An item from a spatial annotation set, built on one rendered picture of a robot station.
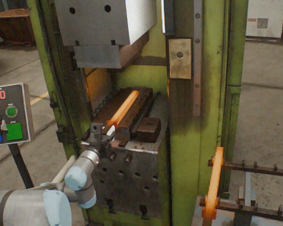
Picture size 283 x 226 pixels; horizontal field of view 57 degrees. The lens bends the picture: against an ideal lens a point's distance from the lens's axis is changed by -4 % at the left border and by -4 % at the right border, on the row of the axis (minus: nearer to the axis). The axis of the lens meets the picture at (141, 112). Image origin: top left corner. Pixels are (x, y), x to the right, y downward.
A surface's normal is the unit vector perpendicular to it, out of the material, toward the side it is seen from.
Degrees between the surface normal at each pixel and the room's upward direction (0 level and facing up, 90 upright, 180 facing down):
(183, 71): 90
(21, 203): 16
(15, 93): 60
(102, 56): 90
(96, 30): 90
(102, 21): 90
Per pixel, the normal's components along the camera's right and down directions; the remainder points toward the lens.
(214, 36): -0.29, 0.49
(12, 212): -0.09, -0.41
